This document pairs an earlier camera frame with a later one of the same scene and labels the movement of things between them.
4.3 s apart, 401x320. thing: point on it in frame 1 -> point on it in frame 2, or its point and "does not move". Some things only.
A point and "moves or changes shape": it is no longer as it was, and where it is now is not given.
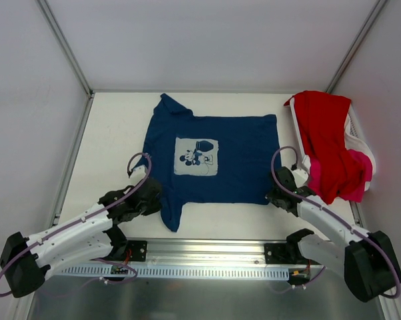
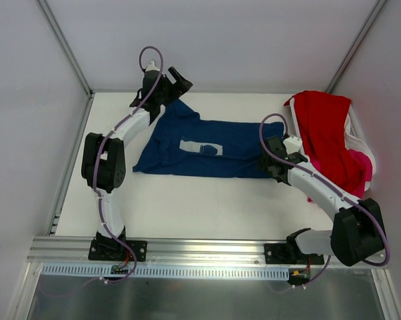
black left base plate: (136, 251) does not move
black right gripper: (278, 199) -> (265, 163)
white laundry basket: (354, 139) does not move
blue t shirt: (202, 160) moves or changes shape
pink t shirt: (364, 165) does not move
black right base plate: (288, 253) does not move
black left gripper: (150, 195) -> (170, 89)
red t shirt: (323, 119) does not move
